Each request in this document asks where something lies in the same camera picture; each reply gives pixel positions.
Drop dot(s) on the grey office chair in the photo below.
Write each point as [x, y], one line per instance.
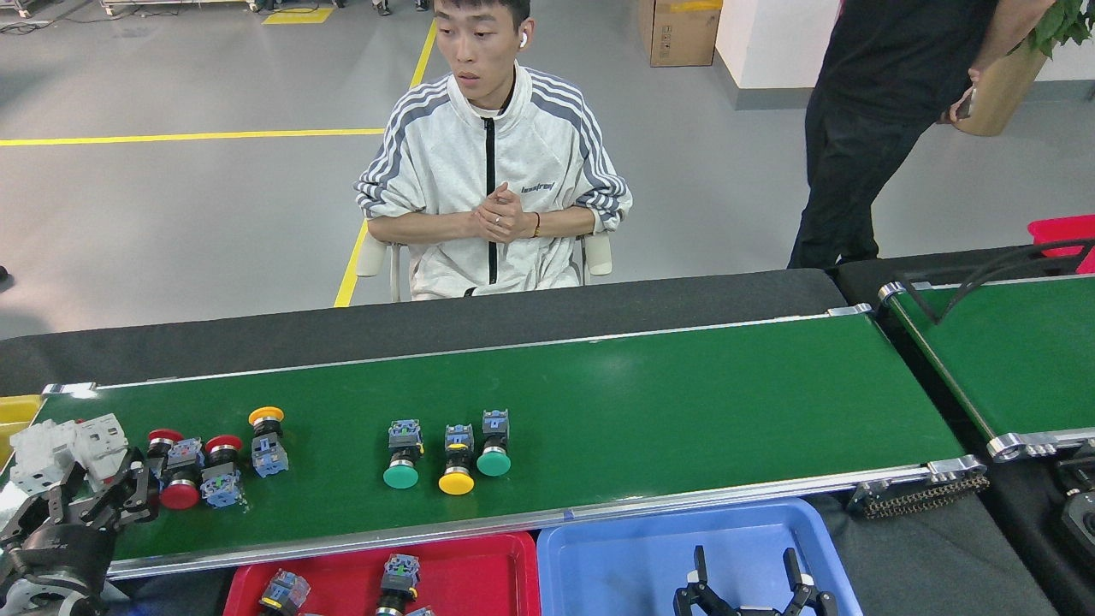
[372, 257]

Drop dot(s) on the cardboard box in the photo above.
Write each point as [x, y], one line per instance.
[680, 34]

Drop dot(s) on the person's right hand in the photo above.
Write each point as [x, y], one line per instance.
[492, 224]

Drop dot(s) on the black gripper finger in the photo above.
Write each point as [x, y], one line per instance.
[700, 599]
[808, 603]

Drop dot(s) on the yellow push button switch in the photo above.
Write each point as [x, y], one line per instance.
[456, 482]
[269, 458]

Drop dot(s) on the long green conveyor belt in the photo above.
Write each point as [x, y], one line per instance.
[599, 402]

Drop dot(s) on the person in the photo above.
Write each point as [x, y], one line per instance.
[479, 145]
[873, 85]

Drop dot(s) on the potted plant gold pot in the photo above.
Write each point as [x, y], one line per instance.
[1001, 94]

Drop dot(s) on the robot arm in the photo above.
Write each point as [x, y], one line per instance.
[34, 603]

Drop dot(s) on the yellow plastic tray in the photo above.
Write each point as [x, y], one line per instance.
[13, 411]

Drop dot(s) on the red bin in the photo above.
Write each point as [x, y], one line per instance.
[1061, 231]

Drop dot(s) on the person's hand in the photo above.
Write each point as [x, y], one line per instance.
[967, 98]

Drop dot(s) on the short green conveyor belt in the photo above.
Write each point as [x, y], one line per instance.
[1026, 359]

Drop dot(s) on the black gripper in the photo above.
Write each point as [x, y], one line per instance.
[60, 556]

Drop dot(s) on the person's left hand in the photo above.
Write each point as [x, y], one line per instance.
[523, 214]

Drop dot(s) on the white circuit breaker red lever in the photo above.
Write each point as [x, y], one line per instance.
[43, 453]

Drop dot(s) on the red plastic tray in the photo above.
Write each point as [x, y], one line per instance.
[342, 573]

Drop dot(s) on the blue plastic tray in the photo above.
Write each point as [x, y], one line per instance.
[616, 556]

